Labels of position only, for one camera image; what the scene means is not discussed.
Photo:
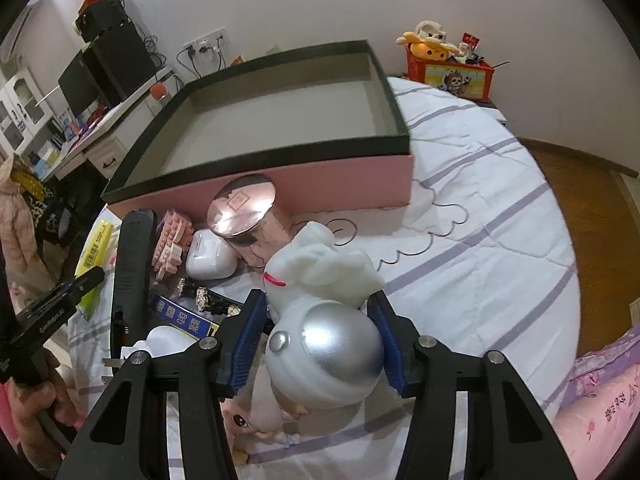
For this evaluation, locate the white skull plush toy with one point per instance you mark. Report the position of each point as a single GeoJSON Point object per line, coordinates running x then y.
{"type": "Point", "coordinates": [431, 30]}

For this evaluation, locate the black hair clip with pearls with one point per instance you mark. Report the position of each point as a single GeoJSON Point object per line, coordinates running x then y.
{"type": "Point", "coordinates": [207, 300]}

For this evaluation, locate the white earbuds case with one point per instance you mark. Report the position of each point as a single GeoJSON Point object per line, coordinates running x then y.
{"type": "Point", "coordinates": [210, 257]}

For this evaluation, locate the person's left hand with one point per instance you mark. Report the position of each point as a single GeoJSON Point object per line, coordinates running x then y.
{"type": "Point", "coordinates": [27, 403]}

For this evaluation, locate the white quilted bed cover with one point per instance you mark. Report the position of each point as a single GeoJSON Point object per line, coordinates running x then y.
{"type": "Point", "coordinates": [480, 259]}

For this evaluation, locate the rose gold lid jar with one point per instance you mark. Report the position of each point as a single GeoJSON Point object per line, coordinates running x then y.
{"type": "Point", "coordinates": [245, 214]}

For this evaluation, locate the bottle with orange cap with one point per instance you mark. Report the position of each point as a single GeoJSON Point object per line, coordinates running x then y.
{"type": "Point", "coordinates": [160, 93]}

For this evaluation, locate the white glass door cabinet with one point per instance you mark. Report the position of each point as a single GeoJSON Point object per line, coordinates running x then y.
{"type": "Point", "coordinates": [23, 114]}

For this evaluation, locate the white desk with drawers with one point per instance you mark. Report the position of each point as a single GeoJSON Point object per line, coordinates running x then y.
{"type": "Point", "coordinates": [107, 143]}

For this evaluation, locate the pink plush doll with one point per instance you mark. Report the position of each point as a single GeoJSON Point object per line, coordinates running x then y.
{"type": "Point", "coordinates": [258, 410]}

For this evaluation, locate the pink floral pillow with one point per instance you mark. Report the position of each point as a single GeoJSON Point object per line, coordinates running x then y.
{"type": "Point", "coordinates": [600, 406]}

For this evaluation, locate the blue gold rectangular box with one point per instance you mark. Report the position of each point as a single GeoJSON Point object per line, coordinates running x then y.
{"type": "Point", "coordinates": [185, 320]}

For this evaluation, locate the black computer monitor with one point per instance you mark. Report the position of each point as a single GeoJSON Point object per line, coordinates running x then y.
{"type": "Point", "coordinates": [78, 86]}

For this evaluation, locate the yellow plush toy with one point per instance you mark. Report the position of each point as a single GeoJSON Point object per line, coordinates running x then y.
{"type": "Point", "coordinates": [428, 49]}

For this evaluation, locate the black computer tower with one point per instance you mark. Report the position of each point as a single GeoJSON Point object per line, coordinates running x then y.
{"type": "Point", "coordinates": [119, 63]}

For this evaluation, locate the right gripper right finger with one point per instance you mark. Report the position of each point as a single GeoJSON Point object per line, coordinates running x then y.
{"type": "Point", "coordinates": [402, 366]}

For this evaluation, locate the white wall power strip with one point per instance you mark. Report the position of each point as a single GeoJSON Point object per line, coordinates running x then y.
{"type": "Point", "coordinates": [212, 40]}

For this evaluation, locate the red toy storage box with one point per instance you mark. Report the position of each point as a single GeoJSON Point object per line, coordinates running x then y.
{"type": "Point", "coordinates": [471, 82]}

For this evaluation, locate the black remote control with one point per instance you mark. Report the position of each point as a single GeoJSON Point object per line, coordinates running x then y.
{"type": "Point", "coordinates": [129, 321]}

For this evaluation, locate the pink box with black rim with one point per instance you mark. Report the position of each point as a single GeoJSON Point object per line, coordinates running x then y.
{"type": "Point", "coordinates": [320, 122]}

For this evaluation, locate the black box on tower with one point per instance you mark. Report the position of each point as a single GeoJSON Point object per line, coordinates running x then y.
{"type": "Point", "coordinates": [99, 17]}

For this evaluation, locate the white astronaut rabbit toy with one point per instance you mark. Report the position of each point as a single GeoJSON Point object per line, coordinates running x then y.
{"type": "Point", "coordinates": [323, 351]}

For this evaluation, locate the yellow highlighter pen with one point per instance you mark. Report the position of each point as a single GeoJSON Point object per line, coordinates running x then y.
{"type": "Point", "coordinates": [93, 255]}

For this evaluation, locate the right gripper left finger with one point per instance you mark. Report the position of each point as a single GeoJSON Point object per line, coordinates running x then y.
{"type": "Point", "coordinates": [239, 336]}

